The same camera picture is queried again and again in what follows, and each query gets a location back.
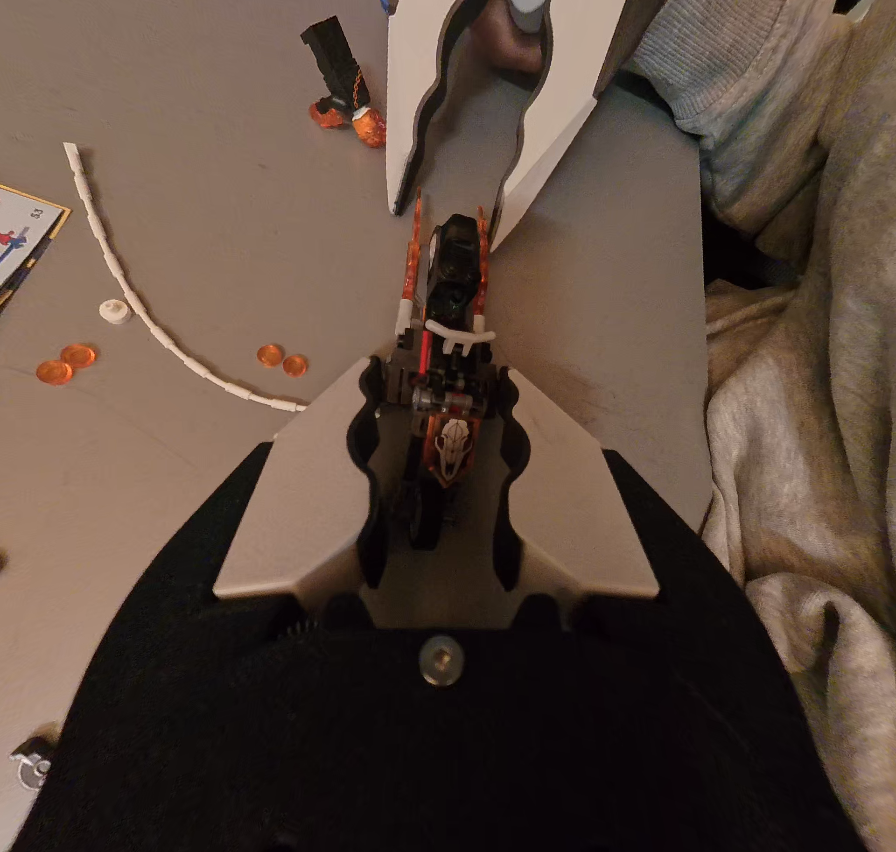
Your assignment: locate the person's right hand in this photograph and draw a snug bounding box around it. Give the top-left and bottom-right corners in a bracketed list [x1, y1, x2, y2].
[472, 0, 552, 76]

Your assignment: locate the black lego minifigure with flames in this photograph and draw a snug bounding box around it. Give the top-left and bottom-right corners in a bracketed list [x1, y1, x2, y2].
[300, 15, 387, 150]

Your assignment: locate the white lego chain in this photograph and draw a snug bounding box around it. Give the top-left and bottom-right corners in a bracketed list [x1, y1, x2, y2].
[63, 141, 309, 413]

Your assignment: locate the lego instruction booklet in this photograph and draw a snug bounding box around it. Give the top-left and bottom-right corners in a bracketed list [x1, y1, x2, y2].
[0, 183, 72, 310]

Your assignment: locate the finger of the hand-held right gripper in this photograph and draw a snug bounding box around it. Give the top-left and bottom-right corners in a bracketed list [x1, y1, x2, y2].
[489, 0, 643, 255]
[385, 0, 492, 218]

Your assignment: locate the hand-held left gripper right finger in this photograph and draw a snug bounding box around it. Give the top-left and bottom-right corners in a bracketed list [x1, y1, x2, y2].
[496, 367, 662, 599]

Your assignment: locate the black white round object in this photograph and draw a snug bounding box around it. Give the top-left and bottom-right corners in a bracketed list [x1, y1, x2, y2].
[10, 722, 60, 793]

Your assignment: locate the black orange lego motorcycle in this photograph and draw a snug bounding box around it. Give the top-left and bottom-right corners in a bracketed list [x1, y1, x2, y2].
[392, 190, 499, 552]

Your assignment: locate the person's right forearm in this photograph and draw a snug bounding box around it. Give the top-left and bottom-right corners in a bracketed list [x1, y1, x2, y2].
[623, 0, 848, 160]

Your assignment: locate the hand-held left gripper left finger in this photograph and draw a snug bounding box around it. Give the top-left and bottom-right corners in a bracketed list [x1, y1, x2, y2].
[213, 355, 387, 602]

